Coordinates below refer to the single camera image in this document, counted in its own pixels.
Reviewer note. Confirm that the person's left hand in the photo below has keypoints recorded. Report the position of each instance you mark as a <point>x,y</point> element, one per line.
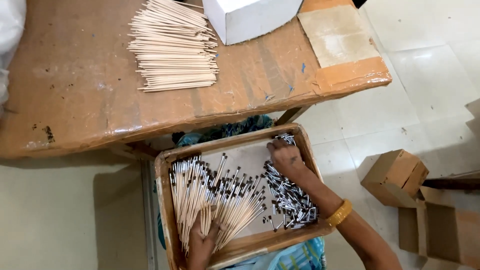
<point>202,240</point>

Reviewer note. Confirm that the person's right hand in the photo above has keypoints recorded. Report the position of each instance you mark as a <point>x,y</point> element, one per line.
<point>288,159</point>

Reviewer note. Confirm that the person's right fingers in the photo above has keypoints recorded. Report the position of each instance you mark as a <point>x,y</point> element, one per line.
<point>275,148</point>

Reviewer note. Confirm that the pile of metal brush ferrules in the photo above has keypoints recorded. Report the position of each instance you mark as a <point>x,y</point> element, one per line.
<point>292,195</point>

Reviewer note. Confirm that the pile of finished wooden brushes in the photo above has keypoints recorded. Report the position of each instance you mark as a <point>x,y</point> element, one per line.
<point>213,198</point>

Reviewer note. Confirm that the cardboard tray box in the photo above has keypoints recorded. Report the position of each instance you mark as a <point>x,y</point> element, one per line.
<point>240,150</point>

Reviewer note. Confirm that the yellow bangle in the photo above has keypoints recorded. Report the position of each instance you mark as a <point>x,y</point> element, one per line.
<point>339,213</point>

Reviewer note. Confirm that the small brown cardboard box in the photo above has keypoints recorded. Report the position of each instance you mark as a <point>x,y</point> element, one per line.
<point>393,176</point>

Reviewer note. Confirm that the white cardboard box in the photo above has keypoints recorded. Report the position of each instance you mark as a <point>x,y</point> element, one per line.
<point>247,17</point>

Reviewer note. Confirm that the pile of plain wooden sticks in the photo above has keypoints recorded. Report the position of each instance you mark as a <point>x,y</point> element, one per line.
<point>176,45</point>

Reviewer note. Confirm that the cardboard covered table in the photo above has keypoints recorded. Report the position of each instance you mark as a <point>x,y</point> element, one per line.
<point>112,82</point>

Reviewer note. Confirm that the large brown cardboard box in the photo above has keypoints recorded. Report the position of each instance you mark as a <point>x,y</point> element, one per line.
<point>438,232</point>

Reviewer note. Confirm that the white plastic bag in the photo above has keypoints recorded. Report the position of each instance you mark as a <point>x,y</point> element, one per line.
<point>9,45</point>

